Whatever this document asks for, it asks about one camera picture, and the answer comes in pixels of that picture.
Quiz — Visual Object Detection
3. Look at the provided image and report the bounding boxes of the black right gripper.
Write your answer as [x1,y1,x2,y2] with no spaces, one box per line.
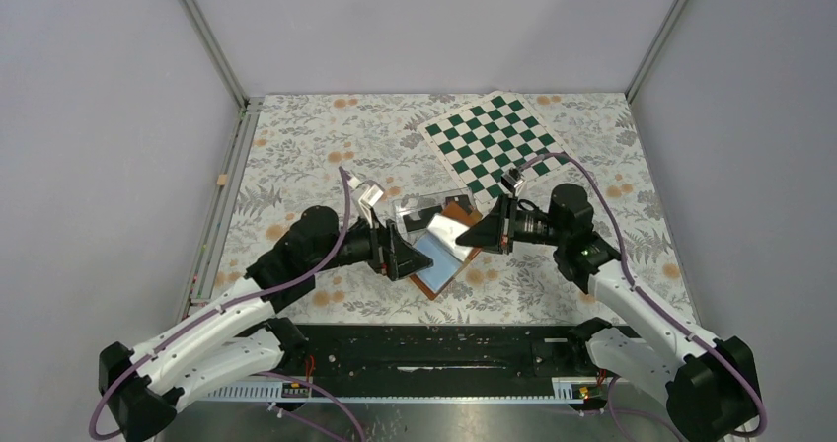
[457,193,568,255]

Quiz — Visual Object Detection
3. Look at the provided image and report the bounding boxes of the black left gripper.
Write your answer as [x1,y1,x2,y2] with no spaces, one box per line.
[312,207,433,280]

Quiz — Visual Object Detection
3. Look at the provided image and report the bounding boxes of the brown leather card holder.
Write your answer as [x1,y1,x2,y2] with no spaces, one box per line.
[410,203,483,301]

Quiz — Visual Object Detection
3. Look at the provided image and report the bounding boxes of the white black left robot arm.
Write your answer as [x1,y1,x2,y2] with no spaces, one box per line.
[99,206,433,441]

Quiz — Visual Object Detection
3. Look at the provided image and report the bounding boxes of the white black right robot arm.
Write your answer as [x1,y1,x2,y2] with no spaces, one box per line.
[456,184,765,441]

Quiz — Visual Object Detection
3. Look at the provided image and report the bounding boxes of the clear acrylic card box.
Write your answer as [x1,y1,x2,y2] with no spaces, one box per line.
[391,188,475,244]

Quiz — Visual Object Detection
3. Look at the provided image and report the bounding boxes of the black VIP credit card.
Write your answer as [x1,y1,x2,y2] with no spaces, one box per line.
[402,205,443,233]

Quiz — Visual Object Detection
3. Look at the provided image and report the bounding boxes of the green white checkered mat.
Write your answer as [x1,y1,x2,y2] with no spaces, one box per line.
[418,91,571,206]

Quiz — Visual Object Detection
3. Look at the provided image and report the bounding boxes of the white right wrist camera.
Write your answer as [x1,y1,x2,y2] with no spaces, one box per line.
[500,168,526,197]

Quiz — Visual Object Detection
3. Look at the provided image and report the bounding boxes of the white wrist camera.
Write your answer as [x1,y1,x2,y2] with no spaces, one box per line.
[500,168,526,197]
[348,176,384,212]

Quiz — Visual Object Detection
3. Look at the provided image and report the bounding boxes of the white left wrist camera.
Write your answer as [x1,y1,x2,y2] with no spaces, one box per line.
[348,176,384,212]

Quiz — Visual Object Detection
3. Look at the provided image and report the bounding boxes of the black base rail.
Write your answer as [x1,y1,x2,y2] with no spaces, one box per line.
[276,324,599,399]

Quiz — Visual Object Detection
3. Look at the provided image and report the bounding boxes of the white slotted cable duct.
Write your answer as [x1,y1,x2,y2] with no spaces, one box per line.
[195,376,593,405]

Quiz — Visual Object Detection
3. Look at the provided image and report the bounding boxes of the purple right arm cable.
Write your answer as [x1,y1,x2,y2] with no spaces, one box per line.
[519,152,768,437]

